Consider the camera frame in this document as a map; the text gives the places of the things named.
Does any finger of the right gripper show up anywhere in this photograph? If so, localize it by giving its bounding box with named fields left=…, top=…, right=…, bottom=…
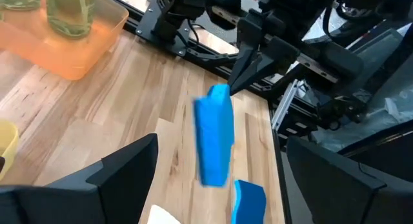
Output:
left=232, top=56, right=275, bottom=95
left=227, top=45, right=257, bottom=96

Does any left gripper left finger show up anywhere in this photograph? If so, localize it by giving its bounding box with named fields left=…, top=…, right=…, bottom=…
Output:
left=45, top=132, right=159, bottom=224

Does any orange plastic bin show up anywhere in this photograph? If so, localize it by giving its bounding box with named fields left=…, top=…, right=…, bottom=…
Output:
left=0, top=0, right=130, bottom=81

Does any silver aluminium extrusion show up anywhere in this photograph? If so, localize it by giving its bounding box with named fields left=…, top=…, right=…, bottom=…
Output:
left=272, top=79, right=299, bottom=131

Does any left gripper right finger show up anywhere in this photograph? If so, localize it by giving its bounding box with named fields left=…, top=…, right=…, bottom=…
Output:
left=286, top=136, right=387, bottom=224

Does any yellow plastic bin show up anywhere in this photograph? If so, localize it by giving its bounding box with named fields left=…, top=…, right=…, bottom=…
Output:
left=0, top=118, right=20, bottom=182

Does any blue two-tone sponge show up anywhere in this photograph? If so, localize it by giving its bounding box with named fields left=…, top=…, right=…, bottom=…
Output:
left=192, top=84, right=236, bottom=188
left=230, top=179, right=268, bottom=224

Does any clear plastic sheet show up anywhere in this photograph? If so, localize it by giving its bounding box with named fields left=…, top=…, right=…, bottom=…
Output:
left=311, top=88, right=413, bottom=154

